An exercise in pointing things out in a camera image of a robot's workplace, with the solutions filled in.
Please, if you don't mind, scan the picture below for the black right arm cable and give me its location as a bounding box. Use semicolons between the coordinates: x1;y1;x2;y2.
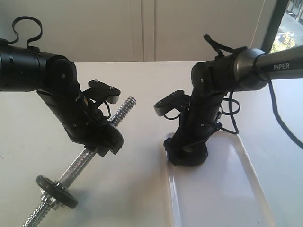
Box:
203;33;303;150

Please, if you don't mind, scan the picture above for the white rectangular tray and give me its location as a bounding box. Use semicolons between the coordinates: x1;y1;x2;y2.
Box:
164;131;276;227

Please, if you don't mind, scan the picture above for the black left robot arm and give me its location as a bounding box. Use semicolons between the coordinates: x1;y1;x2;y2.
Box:
0;39;124;156

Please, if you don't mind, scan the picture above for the thin white blind cord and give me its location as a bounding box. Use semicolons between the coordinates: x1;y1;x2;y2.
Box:
248;0;266;52

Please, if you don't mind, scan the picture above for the black weight plate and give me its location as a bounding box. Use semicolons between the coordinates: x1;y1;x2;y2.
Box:
104;123;124;155
168;142;208;167
35;175;78;209

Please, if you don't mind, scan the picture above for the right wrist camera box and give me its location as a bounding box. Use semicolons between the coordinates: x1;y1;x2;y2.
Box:
153;90;186;116

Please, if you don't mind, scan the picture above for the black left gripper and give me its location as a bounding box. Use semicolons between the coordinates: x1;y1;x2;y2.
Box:
37;90;124;157

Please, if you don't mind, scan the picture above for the chrome star collar nut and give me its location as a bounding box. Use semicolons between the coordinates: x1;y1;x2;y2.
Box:
40;189;65;210

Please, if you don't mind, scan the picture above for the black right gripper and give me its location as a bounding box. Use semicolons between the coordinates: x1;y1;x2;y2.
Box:
163;91;225;167

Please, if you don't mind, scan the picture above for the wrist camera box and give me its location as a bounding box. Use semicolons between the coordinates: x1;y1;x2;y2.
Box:
88;80;121;104
153;90;186;116

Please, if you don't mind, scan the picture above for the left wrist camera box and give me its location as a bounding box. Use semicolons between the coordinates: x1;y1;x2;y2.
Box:
88;80;121;104

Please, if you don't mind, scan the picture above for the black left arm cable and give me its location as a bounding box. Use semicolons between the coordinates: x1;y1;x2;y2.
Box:
7;16;43;49

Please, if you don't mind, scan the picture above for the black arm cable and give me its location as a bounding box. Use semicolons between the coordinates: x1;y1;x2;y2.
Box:
203;33;303;150
7;16;43;49

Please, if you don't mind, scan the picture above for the chrome threaded dumbbell bar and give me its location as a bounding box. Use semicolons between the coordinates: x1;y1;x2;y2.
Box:
22;96;137;227

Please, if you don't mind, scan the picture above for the dark window frame post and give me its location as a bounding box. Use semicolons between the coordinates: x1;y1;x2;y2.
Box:
261;0;289;53

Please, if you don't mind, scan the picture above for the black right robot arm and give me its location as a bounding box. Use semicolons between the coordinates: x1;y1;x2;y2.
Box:
154;46;303;167

